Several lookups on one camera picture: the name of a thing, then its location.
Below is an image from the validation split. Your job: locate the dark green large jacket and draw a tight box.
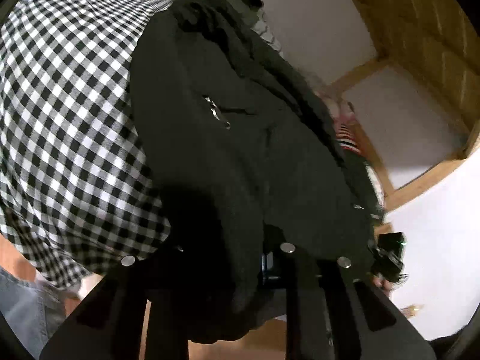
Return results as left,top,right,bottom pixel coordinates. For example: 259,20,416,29
129,0,373,344

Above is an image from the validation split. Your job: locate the black white checkered bedsheet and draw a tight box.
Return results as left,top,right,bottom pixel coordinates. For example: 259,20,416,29
1,0,173,289

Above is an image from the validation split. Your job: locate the white grey striped pillow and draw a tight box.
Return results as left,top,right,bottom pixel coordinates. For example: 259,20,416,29
251,9,284,57

